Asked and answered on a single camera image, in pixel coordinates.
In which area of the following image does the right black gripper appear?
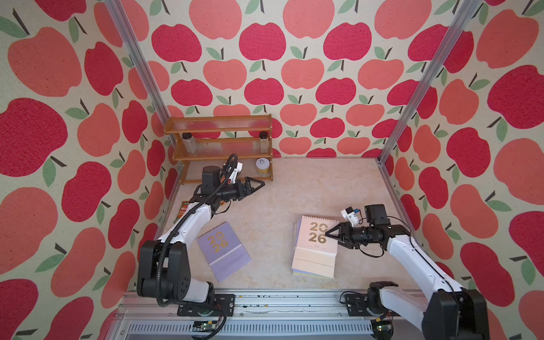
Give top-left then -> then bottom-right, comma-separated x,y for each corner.
325,222 -> 373,249

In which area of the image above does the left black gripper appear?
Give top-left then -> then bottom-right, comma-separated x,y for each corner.
215,178 -> 264,201

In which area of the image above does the pink calendar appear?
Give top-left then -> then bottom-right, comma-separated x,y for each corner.
291,215 -> 339,278

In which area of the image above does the purple calendar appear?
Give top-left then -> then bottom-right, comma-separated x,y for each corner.
291,221 -> 299,262
197,222 -> 252,282

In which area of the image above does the yellow-green calendar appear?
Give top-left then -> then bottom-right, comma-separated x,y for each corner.
293,272 -> 333,280

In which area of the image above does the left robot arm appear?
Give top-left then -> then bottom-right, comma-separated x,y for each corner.
137,164 -> 265,307

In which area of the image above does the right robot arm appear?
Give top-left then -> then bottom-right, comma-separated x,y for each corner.
325,204 -> 490,339

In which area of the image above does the yellow pull-tab can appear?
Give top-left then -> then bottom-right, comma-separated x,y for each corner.
256,157 -> 271,177

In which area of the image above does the right glass spice jar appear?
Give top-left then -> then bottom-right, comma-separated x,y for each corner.
259,131 -> 270,154

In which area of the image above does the glass spice jar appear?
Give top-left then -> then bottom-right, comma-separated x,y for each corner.
181,133 -> 198,154
259,131 -> 270,154

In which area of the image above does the wooden three-tier shelf rack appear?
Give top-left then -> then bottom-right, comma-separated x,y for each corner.
164,115 -> 273,185

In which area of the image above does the green snack bag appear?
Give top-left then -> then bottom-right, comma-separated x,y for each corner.
177,201 -> 190,220

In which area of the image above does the left glass spice jar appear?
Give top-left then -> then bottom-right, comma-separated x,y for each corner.
181,133 -> 198,154

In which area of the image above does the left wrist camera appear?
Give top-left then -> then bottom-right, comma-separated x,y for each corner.
229,162 -> 243,182

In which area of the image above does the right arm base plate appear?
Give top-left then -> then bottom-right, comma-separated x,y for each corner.
339,291 -> 398,317

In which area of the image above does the front aluminium rail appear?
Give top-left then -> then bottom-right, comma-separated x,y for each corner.
106,288 -> 424,339

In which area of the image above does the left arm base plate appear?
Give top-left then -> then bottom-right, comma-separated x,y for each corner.
177,294 -> 236,317

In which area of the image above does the left aluminium frame post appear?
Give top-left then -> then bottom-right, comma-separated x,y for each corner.
105,0 -> 169,128

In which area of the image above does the aluminium frame post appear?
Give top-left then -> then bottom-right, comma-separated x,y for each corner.
105,0 -> 169,128
377,0 -> 483,167

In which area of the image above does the right aluminium frame post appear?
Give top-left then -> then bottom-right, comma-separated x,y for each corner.
377,0 -> 483,167

